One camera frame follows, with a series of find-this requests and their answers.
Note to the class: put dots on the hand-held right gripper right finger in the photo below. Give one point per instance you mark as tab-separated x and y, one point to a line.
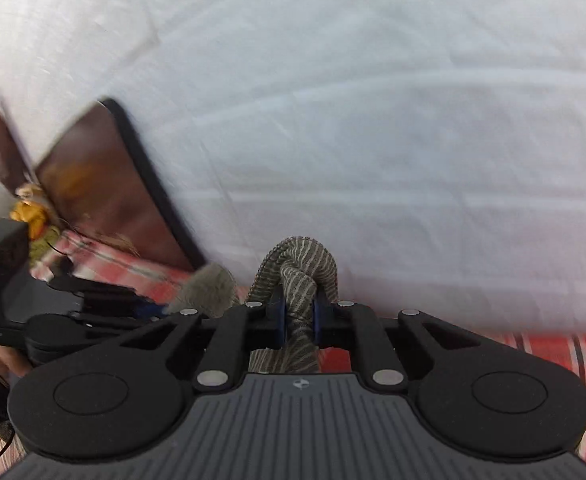
319	322

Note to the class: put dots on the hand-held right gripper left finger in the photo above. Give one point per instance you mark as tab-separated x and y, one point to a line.
283	322

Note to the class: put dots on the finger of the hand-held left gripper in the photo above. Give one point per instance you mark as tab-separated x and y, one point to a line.
108	295
118	322

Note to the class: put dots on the grey striped long-sleeve shirt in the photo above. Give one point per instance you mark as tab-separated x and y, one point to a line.
298	280

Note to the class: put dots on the person's left hand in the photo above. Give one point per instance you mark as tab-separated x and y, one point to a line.
3	360

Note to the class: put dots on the yellow and green cloth pile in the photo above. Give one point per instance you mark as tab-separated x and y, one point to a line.
35	220

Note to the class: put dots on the brown wooden headboard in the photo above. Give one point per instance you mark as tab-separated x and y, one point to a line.
103	185

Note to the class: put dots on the red plaid bed sheet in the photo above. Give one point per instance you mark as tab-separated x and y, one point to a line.
548	355

